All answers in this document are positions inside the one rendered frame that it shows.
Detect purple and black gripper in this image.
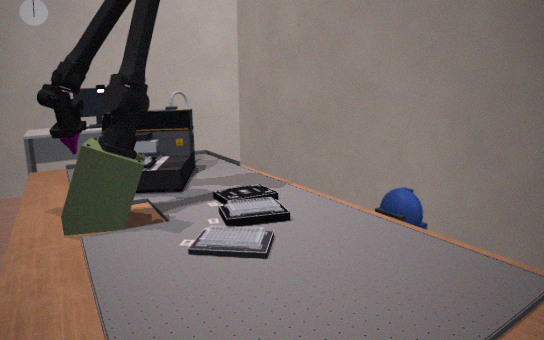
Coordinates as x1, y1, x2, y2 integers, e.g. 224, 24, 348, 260
49, 109, 87, 154

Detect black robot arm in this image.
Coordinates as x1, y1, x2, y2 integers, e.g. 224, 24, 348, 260
37, 0, 160, 159

